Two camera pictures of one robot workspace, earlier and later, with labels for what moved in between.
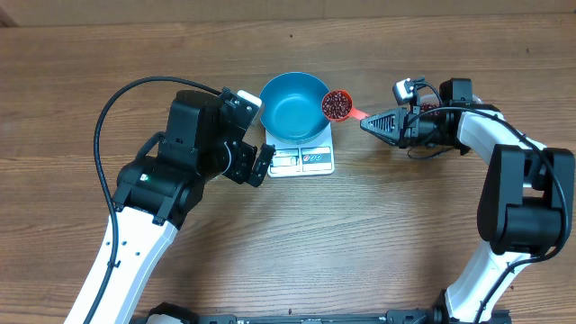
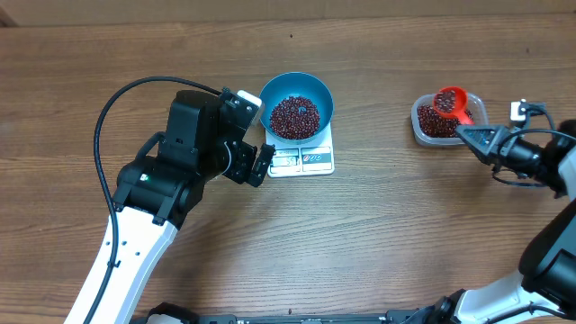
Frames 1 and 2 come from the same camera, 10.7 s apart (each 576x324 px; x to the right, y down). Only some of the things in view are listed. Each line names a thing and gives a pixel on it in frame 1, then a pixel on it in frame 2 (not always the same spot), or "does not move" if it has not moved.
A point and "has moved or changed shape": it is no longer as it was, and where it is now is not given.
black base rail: [436, 313] does not move
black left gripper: [246, 156] does not move
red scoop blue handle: [337, 105] has moved or changed shape
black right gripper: [406, 128] → [498, 147]
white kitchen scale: [314, 157] does not move
